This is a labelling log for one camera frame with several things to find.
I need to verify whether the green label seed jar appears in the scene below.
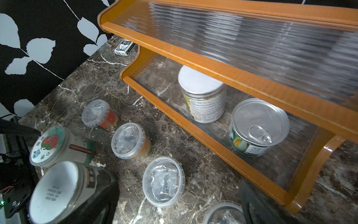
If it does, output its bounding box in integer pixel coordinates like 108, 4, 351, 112
178, 66, 227, 124

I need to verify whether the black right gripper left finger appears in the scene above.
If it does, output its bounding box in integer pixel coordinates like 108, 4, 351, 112
60, 182, 120, 224

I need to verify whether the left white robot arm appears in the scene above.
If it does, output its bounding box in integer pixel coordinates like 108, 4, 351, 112
1, 118, 41, 224

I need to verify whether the clear seed jar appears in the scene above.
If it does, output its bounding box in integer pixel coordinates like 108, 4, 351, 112
81, 99, 119, 132
142, 156, 186, 208
111, 122, 152, 160
202, 200, 246, 224

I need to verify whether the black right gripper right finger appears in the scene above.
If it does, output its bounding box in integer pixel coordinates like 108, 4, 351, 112
240, 179, 296, 224

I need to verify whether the white label seed jar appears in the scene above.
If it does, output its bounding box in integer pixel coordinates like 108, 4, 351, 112
29, 161, 117, 224

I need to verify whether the multicolour label seed jar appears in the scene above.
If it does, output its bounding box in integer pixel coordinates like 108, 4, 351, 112
229, 98, 290, 157

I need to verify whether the red tomato seed jar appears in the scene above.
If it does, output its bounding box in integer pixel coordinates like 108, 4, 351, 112
29, 126, 95, 168

